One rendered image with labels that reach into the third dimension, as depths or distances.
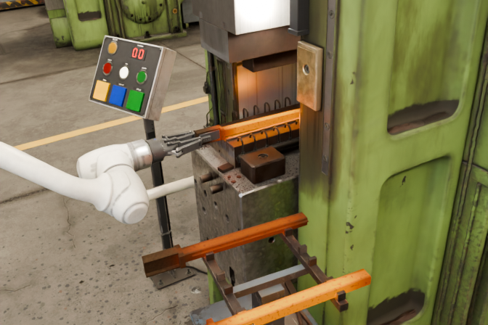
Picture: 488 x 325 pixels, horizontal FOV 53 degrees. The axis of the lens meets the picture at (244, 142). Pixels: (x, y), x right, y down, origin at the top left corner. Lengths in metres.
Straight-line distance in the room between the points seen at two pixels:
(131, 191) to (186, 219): 1.63
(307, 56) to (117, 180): 0.60
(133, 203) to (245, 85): 0.71
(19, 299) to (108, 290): 0.42
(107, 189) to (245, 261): 0.54
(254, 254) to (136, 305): 0.99
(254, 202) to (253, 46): 0.47
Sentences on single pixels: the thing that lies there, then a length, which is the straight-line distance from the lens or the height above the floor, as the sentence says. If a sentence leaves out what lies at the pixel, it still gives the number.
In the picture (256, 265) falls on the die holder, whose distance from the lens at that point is 1.67.
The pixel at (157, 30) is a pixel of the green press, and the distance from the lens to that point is 6.48.
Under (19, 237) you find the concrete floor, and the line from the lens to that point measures 3.13.
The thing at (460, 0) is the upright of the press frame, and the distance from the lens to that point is 1.45.
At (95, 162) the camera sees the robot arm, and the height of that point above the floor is 1.05.
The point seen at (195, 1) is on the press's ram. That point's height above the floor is 1.41.
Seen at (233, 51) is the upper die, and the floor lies 1.30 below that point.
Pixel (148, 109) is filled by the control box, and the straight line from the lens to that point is 1.91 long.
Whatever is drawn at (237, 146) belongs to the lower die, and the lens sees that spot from 1.57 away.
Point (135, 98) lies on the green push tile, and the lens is 1.94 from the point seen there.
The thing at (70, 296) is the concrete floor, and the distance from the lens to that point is 2.63.
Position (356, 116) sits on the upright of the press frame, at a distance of 1.24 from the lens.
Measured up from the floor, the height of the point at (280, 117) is 1.02.
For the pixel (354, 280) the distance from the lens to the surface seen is 1.14.
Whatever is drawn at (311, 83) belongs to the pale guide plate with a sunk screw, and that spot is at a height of 1.26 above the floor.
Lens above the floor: 1.74
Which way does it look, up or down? 28 degrees down
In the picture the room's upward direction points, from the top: 3 degrees counter-clockwise
